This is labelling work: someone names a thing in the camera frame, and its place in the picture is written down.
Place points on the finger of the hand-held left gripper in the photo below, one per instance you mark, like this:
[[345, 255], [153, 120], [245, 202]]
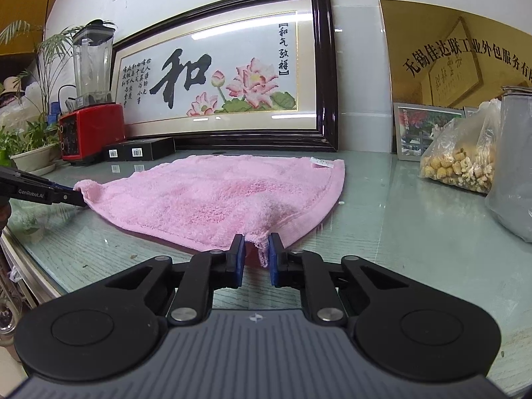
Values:
[[66, 188], [72, 199]]

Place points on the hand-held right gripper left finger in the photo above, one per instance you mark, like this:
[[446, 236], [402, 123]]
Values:
[[237, 264]]

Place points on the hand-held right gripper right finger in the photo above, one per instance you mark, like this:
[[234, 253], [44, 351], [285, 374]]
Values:
[[277, 264]]

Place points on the pink towel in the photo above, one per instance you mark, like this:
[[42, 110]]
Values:
[[216, 199]]

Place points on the white plant pot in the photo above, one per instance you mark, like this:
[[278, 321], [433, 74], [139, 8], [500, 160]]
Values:
[[35, 158]]

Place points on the green palm plant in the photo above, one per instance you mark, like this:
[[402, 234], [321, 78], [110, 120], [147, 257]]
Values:
[[31, 133]]

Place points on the small black box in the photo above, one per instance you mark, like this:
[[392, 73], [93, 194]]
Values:
[[116, 153]]

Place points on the red blender base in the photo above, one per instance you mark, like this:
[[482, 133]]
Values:
[[93, 133]]

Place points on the long black box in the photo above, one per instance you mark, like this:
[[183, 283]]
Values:
[[156, 148]]

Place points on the beige hat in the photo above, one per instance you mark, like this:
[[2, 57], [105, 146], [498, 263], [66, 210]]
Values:
[[10, 89]]

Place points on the clear blender jar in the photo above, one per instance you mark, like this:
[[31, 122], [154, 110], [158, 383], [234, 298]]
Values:
[[93, 62]]

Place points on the framed lotus cross-stitch picture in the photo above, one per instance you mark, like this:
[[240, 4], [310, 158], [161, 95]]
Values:
[[249, 75]]

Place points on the clear bag of snacks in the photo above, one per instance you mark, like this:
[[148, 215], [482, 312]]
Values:
[[461, 162]]

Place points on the grey plastic bag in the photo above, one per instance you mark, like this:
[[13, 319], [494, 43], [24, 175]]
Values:
[[513, 166]]

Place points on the gold plaque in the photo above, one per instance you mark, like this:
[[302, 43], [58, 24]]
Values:
[[449, 37]]

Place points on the silver photo frame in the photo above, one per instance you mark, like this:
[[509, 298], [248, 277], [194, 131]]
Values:
[[411, 133]]

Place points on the small photo frame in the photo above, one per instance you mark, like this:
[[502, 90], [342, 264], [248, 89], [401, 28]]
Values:
[[469, 111]]

